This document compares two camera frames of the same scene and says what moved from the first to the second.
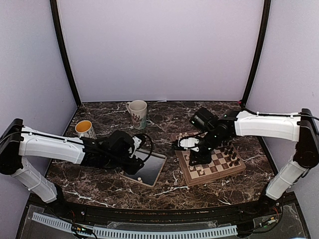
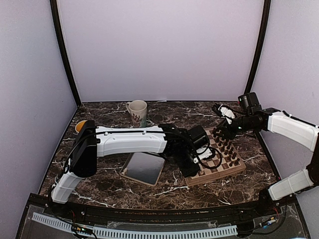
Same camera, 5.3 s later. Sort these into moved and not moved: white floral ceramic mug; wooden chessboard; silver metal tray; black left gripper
Moved: black left gripper
Not moved: wooden chessboard; silver metal tray; white floral ceramic mug
